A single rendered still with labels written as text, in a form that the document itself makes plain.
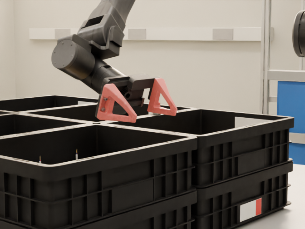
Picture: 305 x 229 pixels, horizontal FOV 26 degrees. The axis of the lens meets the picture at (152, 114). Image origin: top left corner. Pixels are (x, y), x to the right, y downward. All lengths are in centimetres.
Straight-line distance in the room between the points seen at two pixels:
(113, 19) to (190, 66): 342
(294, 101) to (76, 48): 241
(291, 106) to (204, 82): 127
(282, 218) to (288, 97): 195
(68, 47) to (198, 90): 352
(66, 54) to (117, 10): 19
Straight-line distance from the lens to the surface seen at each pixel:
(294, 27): 198
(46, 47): 542
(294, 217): 163
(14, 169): 112
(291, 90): 351
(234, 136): 144
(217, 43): 461
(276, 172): 161
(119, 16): 133
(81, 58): 120
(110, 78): 118
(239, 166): 148
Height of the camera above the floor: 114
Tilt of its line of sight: 7 degrees down
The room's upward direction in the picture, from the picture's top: straight up
